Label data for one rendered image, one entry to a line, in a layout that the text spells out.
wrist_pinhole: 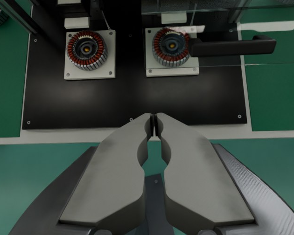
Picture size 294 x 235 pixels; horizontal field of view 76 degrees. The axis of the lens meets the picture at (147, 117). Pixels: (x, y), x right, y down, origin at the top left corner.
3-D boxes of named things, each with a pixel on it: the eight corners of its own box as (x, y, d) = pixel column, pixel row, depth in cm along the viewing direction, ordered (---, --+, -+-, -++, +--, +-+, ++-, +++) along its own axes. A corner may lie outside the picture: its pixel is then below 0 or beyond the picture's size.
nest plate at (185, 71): (198, 74, 54) (199, 73, 53) (146, 77, 55) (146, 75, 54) (195, 27, 57) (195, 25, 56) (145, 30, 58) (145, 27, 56)
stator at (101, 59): (108, 70, 55) (104, 65, 51) (70, 72, 55) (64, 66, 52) (108, 35, 57) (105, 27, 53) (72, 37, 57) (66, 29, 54)
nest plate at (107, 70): (115, 78, 56) (114, 76, 54) (66, 80, 56) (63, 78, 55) (115, 31, 58) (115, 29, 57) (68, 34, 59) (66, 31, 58)
